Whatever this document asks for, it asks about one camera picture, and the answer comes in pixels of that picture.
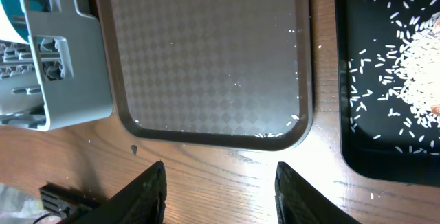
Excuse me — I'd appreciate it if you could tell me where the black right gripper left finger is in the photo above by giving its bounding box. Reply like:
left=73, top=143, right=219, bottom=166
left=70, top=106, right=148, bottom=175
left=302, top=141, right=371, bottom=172
left=65, top=161, right=167, bottom=224

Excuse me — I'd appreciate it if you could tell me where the rice pile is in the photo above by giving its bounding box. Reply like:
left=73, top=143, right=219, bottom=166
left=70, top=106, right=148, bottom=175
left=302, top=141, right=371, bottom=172
left=344, top=0, right=439, bottom=157

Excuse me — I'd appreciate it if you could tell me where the light blue bowl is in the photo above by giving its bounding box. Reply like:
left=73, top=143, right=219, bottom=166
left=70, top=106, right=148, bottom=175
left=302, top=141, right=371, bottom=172
left=1, top=0, right=29, bottom=44

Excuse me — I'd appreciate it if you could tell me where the grey plastic dish rack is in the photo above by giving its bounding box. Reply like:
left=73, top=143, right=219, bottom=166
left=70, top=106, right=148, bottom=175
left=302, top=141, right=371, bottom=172
left=1, top=0, right=113, bottom=131

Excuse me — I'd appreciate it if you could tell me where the dark brown serving tray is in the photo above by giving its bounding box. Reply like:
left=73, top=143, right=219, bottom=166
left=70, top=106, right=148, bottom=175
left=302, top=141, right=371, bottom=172
left=93, top=0, right=313, bottom=151

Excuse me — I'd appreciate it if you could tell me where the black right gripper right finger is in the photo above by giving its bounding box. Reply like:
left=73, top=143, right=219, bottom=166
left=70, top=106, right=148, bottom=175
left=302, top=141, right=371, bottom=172
left=274, top=161, right=359, bottom=224

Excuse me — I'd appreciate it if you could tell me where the black waste bin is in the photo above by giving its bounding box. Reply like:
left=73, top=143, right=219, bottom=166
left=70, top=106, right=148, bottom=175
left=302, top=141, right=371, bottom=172
left=335, top=0, right=439, bottom=187

